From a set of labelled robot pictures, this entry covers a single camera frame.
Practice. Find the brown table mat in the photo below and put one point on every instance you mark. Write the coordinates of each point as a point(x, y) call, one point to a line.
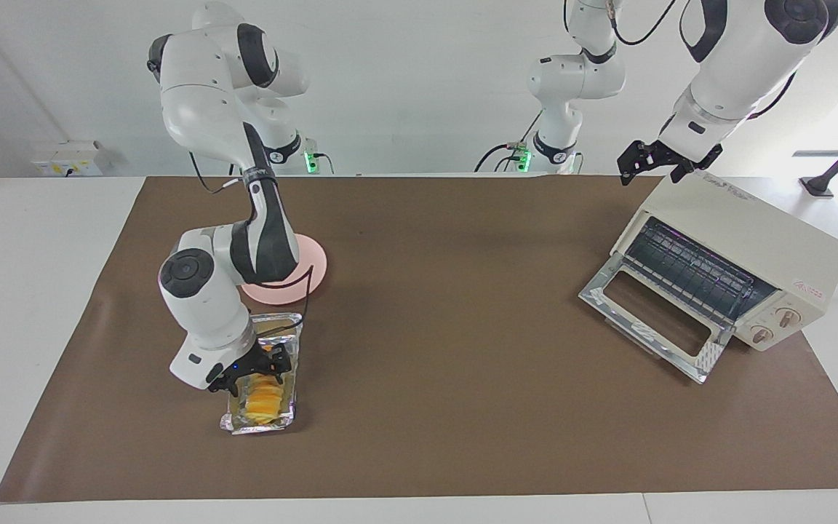
point(426, 400)

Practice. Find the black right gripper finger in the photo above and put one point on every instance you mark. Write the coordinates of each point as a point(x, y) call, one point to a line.
point(284, 369)
point(233, 389)

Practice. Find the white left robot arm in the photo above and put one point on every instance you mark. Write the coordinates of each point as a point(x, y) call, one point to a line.
point(743, 65)

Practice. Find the golden ridged bread loaf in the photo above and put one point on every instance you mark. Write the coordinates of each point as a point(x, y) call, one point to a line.
point(266, 404)

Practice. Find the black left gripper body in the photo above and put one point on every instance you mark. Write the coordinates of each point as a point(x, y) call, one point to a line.
point(670, 155)

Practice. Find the glass oven door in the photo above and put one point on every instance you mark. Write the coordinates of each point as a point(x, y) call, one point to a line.
point(652, 313)

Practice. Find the cream oven knob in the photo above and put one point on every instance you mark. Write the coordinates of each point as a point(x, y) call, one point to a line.
point(790, 317)
point(761, 335)

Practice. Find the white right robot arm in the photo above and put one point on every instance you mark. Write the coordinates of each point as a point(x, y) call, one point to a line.
point(204, 306)

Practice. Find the cream toaster oven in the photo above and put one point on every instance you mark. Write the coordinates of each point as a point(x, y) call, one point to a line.
point(753, 233)

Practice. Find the pink round plate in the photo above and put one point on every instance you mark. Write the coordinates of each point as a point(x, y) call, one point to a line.
point(317, 266)

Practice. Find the aluminium foil tray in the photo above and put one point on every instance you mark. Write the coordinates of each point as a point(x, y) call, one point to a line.
point(259, 429)

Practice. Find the white wall socket box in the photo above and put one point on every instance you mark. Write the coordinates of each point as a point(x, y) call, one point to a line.
point(62, 164)

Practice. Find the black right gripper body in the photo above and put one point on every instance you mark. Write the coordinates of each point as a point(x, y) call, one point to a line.
point(248, 366)

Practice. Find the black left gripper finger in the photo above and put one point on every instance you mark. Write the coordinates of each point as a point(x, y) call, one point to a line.
point(679, 175)
point(625, 175)

